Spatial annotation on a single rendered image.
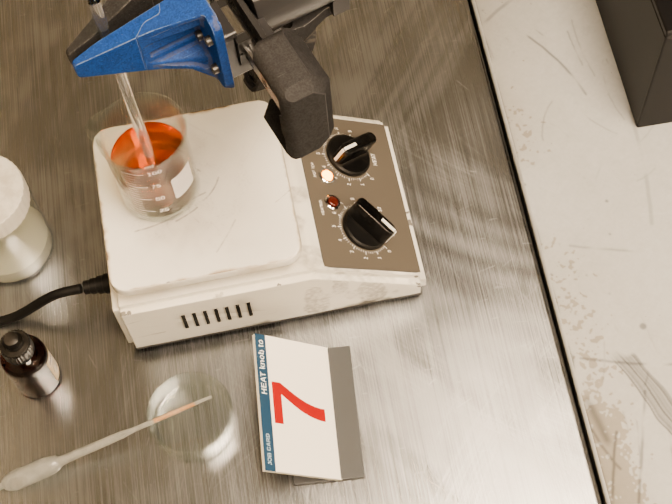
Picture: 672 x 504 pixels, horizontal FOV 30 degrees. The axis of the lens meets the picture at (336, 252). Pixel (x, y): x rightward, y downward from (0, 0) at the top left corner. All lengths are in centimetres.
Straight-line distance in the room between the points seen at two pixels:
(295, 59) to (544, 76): 38
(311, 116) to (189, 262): 20
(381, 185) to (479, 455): 19
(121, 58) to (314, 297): 24
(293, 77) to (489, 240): 32
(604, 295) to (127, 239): 32
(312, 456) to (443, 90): 30
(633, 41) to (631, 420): 26
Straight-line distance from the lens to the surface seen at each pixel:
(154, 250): 78
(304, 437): 79
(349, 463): 80
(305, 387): 81
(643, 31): 88
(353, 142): 83
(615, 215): 89
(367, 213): 80
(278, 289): 79
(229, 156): 80
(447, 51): 95
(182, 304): 79
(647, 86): 89
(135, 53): 64
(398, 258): 82
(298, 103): 59
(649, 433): 83
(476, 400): 82
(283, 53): 60
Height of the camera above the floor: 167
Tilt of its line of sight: 63 degrees down
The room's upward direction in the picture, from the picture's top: 6 degrees counter-clockwise
